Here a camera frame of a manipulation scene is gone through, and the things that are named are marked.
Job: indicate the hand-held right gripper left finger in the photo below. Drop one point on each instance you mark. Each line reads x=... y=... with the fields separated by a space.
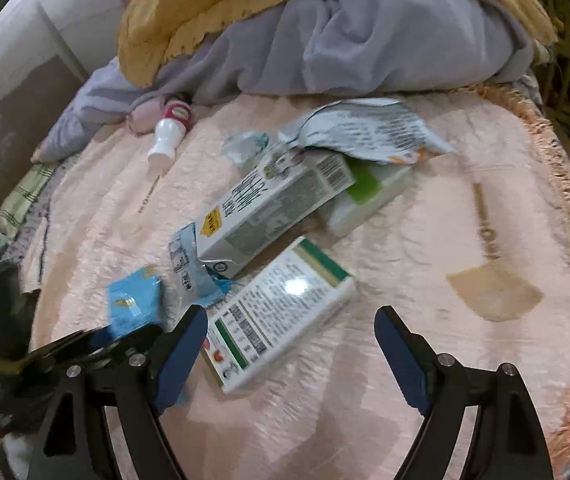
x=180 y=360

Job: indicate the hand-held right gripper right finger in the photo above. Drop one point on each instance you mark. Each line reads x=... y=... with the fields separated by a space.
x=405 y=360

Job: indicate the grey milk carton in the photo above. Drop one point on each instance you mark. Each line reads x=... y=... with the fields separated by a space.
x=265 y=210

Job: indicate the white carton with green stripe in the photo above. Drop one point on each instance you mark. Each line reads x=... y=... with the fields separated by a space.
x=285 y=305

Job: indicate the grey fleece blanket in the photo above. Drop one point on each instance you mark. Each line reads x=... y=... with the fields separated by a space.
x=365 y=45

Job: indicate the green plaid cloth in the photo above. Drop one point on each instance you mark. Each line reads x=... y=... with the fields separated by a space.
x=22 y=195

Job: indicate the white printed snack packet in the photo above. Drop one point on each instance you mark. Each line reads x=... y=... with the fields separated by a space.
x=365 y=130

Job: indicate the small cyan box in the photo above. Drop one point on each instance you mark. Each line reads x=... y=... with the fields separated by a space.
x=132 y=300

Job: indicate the pink fringed bedspread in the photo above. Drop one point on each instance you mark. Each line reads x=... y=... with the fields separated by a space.
x=415 y=270

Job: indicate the torn blue wrapper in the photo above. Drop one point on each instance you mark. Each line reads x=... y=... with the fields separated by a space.
x=187 y=260

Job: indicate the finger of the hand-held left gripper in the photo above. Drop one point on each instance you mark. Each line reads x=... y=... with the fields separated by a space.
x=65 y=344
x=130 y=342

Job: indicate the small pink cloth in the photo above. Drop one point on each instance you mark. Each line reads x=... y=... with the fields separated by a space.
x=145 y=115

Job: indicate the yellow quilted blanket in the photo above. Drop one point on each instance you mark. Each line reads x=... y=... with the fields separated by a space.
x=190 y=15

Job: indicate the clear crumpled wrapper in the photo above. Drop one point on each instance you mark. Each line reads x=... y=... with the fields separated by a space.
x=245 y=147

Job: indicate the white bottle with red label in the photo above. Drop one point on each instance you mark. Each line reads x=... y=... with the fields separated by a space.
x=167 y=135

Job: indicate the green and white tissue pack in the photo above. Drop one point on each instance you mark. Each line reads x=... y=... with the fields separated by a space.
x=365 y=195

